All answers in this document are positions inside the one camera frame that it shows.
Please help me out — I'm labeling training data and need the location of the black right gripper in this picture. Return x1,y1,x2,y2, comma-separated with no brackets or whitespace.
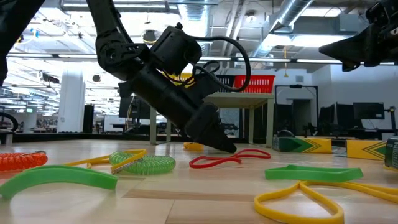
319,0,398,72

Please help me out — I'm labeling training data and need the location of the silver round ventilation duct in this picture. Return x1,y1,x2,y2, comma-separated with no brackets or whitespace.
253,0,315,58
183,0,212,29

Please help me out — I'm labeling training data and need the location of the white square column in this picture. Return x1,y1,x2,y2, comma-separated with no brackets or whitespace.
57,70,86,134

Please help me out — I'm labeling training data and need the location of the yellow green crayon box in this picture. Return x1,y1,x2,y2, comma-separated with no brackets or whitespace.
384,136,398,170
345,139,387,161
272,136,333,154

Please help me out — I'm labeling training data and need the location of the black plastic basket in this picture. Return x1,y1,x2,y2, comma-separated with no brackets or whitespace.
217,74,236,93

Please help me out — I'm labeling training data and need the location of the red rubber band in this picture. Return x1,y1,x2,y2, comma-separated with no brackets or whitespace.
188,148,272,169

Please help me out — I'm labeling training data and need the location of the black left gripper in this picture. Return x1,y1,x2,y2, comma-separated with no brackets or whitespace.
119,70,238,154

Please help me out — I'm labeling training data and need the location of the black metal door frame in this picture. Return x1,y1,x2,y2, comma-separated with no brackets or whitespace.
274,84,319,138

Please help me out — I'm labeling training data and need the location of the pale green riser shelf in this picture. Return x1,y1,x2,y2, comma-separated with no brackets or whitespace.
149,92,275,148

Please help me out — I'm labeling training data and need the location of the red-orange coil wristband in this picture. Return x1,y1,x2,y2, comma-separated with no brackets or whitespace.
0,151,49,173

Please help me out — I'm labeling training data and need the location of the yellow hanging tag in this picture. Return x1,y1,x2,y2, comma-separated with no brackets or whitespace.
282,46,289,78

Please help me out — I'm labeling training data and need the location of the yellow plastic basket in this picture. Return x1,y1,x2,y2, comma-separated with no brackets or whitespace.
161,72,197,87

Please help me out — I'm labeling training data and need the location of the long ceiling light rail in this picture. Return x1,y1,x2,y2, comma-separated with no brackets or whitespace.
6,53,396,66

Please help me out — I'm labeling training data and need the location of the black ceiling camera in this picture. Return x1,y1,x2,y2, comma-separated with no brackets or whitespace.
142,29,158,44

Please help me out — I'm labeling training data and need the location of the black looped gripper cable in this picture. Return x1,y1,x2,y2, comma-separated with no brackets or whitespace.
192,35,251,93

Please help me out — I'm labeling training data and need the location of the green coil wristband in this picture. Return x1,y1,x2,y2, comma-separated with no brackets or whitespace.
108,151,177,175

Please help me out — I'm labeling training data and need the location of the red plastic basket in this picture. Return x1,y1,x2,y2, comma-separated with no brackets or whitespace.
233,74,276,95

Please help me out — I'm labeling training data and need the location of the black monitor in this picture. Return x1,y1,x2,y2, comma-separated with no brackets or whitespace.
335,103,354,129
119,96,150,120
353,101,386,121

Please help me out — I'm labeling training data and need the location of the amber coil wristband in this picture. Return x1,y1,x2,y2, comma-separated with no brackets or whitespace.
182,142,205,152

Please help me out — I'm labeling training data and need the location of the green rubber band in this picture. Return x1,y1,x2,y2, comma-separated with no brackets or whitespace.
264,164,364,184
0,164,119,200

